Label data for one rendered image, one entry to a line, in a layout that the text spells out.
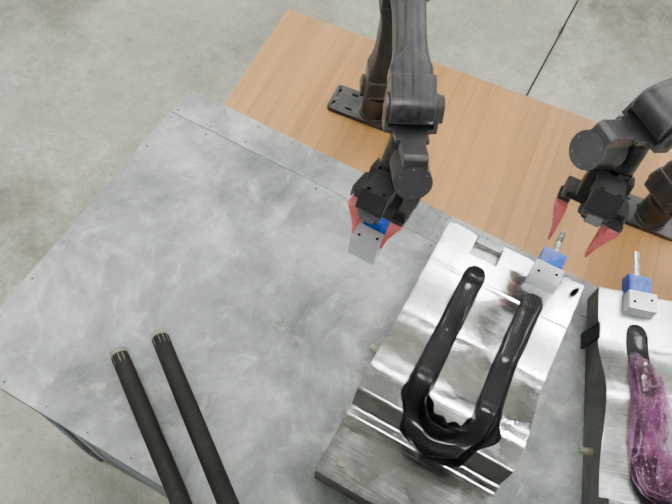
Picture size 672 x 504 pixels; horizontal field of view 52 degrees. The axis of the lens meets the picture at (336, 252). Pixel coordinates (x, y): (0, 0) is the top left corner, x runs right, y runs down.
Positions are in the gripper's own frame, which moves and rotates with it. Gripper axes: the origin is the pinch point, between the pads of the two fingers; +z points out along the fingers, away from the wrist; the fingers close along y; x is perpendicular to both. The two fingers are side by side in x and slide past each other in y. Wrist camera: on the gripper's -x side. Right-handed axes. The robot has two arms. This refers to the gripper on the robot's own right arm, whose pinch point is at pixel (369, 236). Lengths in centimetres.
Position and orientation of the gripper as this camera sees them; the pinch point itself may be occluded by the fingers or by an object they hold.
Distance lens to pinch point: 117.2
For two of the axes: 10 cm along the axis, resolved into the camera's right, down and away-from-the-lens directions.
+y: 8.8, 4.5, -1.6
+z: -2.9, 7.6, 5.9
